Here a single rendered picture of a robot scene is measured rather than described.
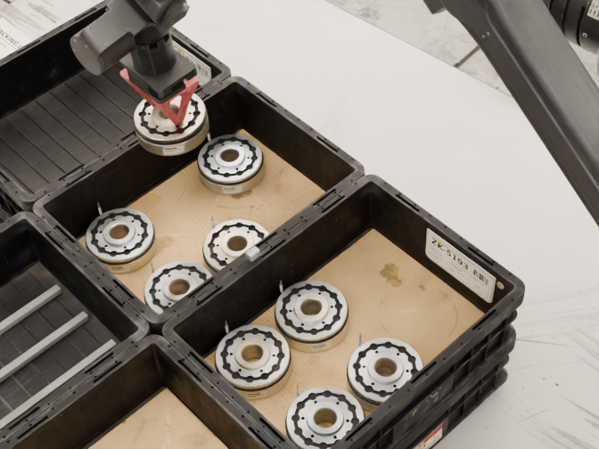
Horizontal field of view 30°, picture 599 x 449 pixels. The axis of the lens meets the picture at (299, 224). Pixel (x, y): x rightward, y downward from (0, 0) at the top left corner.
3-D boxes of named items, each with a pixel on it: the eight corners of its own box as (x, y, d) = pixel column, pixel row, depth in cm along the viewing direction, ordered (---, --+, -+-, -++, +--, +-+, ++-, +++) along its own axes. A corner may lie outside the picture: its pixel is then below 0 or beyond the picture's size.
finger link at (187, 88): (169, 143, 153) (157, 93, 146) (138, 118, 156) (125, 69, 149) (208, 117, 155) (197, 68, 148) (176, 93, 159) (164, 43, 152)
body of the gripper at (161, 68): (161, 102, 146) (151, 60, 141) (116, 66, 152) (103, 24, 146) (200, 77, 149) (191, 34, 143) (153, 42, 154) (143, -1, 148)
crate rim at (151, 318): (237, 83, 180) (236, 71, 178) (370, 180, 165) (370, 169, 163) (30, 216, 163) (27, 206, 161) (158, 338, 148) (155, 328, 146)
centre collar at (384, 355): (388, 347, 151) (388, 345, 151) (411, 371, 149) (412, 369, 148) (359, 366, 149) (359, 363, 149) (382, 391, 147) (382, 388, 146)
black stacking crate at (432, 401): (370, 224, 172) (370, 173, 163) (520, 338, 157) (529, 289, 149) (169, 378, 156) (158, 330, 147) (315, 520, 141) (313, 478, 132)
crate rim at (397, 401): (370, 180, 165) (370, 169, 163) (529, 297, 150) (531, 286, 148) (158, 338, 148) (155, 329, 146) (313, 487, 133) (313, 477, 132)
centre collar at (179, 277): (179, 270, 161) (178, 267, 161) (204, 287, 159) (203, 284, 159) (155, 291, 159) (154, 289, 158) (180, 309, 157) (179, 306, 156)
